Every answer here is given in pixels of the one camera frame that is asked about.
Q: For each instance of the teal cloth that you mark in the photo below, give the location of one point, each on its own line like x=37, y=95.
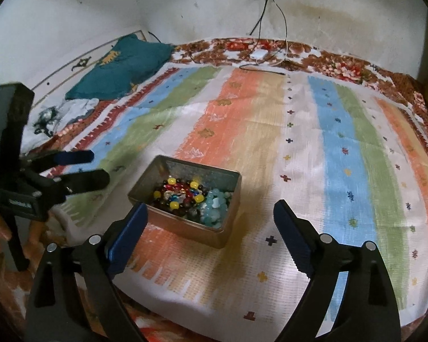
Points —
x=125, y=67

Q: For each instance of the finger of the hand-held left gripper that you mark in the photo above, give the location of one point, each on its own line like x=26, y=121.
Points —
x=73, y=157
x=87, y=181

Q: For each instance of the striped patterned blanket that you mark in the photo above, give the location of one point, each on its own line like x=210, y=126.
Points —
x=342, y=64

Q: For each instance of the white power adapter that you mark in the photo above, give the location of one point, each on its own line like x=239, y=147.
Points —
x=260, y=54

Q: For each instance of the striped printed mat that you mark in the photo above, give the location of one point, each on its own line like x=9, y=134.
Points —
x=256, y=142

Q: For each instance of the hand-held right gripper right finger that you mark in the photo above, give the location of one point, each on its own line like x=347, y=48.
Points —
x=292, y=235

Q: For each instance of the metal tin box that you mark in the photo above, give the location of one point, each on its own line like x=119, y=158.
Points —
x=185, y=229

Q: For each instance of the pile of white clothes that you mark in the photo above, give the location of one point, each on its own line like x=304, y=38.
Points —
x=75, y=108

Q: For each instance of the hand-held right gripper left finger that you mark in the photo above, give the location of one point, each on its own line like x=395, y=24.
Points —
x=128, y=231

